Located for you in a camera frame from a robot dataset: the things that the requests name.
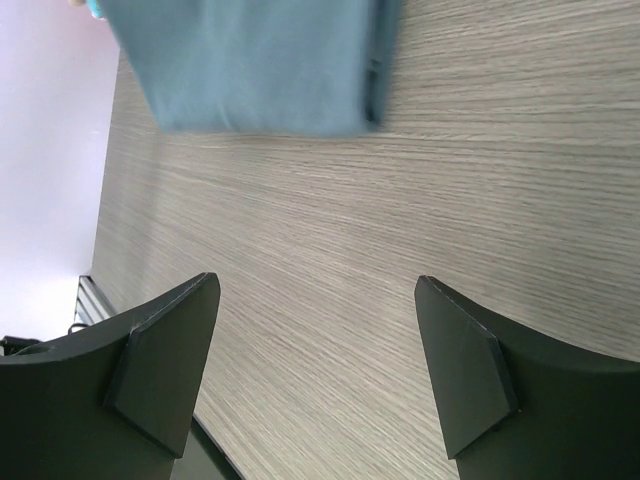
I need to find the grey-blue t-shirt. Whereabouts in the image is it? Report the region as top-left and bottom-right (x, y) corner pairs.
(99, 0), (402, 137)

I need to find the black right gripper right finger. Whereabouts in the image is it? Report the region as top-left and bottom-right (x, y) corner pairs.
(414, 276), (639, 479)

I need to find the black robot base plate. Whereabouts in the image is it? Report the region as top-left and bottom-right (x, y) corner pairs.
(170, 416), (244, 480)

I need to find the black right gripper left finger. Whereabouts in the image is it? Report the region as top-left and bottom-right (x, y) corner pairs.
(1, 273), (221, 480)

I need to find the teal folded t-shirt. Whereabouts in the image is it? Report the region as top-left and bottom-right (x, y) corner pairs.
(86, 0), (104, 20)

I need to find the aluminium frame rail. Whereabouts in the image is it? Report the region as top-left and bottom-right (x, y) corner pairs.
(72, 276), (116, 329)

